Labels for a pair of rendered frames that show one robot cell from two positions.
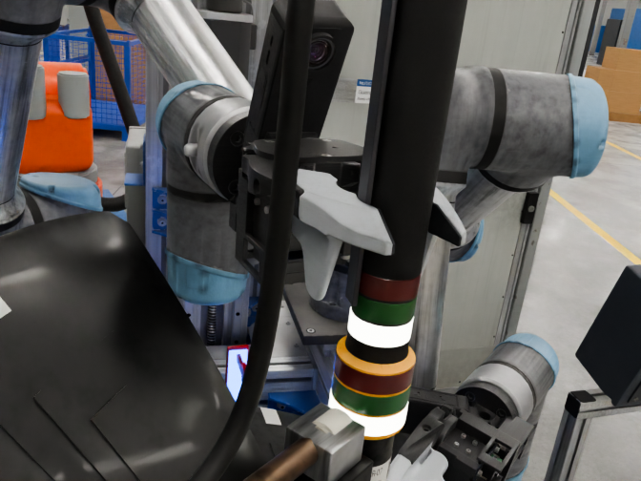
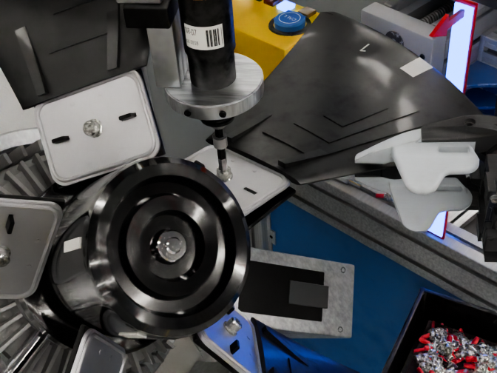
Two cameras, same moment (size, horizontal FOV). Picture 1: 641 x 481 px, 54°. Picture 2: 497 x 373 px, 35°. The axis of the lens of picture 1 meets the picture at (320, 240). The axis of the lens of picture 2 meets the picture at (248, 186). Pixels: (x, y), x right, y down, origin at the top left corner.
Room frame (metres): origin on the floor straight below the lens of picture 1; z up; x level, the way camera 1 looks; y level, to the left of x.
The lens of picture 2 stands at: (0.13, -0.47, 1.59)
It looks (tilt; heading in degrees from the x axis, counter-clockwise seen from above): 41 degrees down; 66
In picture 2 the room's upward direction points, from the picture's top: 5 degrees counter-clockwise
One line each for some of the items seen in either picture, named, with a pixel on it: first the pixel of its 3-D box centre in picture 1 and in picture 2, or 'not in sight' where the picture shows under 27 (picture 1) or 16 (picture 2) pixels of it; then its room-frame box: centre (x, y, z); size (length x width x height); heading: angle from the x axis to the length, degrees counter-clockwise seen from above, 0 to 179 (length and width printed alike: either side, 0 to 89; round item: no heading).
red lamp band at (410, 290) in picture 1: (387, 277); not in sight; (0.30, -0.04, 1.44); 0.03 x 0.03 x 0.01
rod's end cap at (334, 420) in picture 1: (330, 432); not in sight; (0.27, -0.02, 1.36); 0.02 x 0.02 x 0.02; 55
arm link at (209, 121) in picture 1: (239, 152); not in sight; (0.48, 0.07, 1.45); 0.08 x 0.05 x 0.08; 120
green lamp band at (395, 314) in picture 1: (383, 299); not in sight; (0.30, -0.04, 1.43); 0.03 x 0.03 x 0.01
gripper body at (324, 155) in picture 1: (286, 192); not in sight; (0.41, 0.03, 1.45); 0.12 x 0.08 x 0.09; 30
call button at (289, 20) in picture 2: not in sight; (289, 22); (0.56, 0.32, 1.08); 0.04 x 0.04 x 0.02
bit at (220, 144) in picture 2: not in sight; (220, 149); (0.30, -0.04, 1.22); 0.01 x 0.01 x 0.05
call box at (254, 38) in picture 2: not in sight; (265, 47); (0.54, 0.36, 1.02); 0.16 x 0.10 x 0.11; 110
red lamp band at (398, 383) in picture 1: (374, 363); not in sight; (0.30, -0.04, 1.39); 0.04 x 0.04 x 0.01
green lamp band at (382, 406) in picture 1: (371, 383); not in sight; (0.30, -0.04, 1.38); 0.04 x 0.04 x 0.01
